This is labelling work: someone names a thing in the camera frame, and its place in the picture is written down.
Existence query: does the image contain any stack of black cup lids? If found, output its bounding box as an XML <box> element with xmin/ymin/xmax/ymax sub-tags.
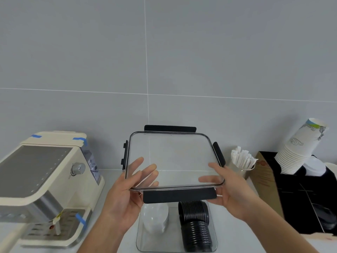
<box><xmin>178</xmin><ymin>200</ymin><xmax>213</xmax><ymax>253</ymax></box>

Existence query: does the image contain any clear stick holder cup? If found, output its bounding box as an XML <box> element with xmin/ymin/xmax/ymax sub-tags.
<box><xmin>231</xmin><ymin>158</ymin><xmax>256</xmax><ymax>180</ymax></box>

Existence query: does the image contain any brown cardboard divider box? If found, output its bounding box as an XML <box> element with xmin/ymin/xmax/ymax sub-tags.
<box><xmin>249</xmin><ymin>151</ymin><xmax>337</xmax><ymax>241</ymax></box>

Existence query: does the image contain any person's left hand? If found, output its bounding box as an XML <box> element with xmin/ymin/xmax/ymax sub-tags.
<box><xmin>105</xmin><ymin>157</ymin><xmax>160</xmax><ymax>229</ymax></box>

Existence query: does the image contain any bunch of white paper sticks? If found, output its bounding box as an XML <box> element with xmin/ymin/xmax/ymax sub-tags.
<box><xmin>230</xmin><ymin>146</ymin><xmax>259</xmax><ymax>171</ymax></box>

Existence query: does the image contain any clear lid with black clasps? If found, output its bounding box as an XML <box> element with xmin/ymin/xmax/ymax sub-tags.
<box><xmin>121</xmin><ymin>125</ymin><xmax>226</xmax><ymax>204</ymax></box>

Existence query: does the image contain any person's left forearm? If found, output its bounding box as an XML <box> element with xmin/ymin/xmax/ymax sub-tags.
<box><xmin>76</xmin><ymin>206</ymin><xmax>130</xmax><ymax>253</ymax></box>

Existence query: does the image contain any stack of printed paper cups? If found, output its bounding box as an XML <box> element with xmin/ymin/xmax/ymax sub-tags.
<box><xmin>274</xmin><ymin>118</ymin><xmax>329</xmax><ymax>176</ymax></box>

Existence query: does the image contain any person's right forearm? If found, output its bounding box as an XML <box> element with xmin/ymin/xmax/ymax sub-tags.
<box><xmin>243</xmin><ymin>199</ymin><xmax>321</xmax><ymax>253</ymax></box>

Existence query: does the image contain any clear plastic storage container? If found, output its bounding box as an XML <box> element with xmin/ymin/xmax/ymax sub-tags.
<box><xmin>136</xmin><ymin>200</ymin><xmax>218</xmax><ymax>253</ymax></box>

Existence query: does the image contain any person's right hand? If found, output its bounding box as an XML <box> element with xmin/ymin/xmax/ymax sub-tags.
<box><xmin>199</xmin><ymin>162</ymin><xmax>262</xmax><ymax>222</ymax></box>

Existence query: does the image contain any cream espresso machine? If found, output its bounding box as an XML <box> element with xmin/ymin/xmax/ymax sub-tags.
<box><xmin>0</xmin><ymin>131</ymin><xmax>105</xmax><ymax>248</ymax></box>

